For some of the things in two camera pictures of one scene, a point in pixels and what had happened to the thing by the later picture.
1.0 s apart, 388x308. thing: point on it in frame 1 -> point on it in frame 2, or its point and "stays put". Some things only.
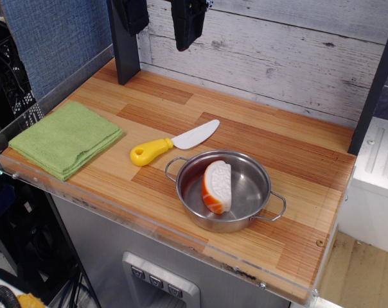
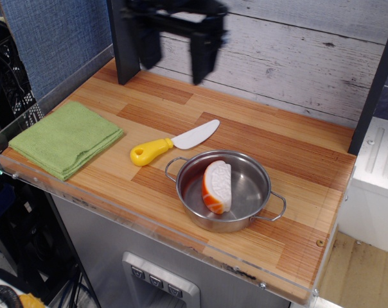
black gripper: (188, 19) -> (205, 36)
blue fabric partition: (59, 37) stays put
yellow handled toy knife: (141, 154) stays put
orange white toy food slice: (216, 187) stays put
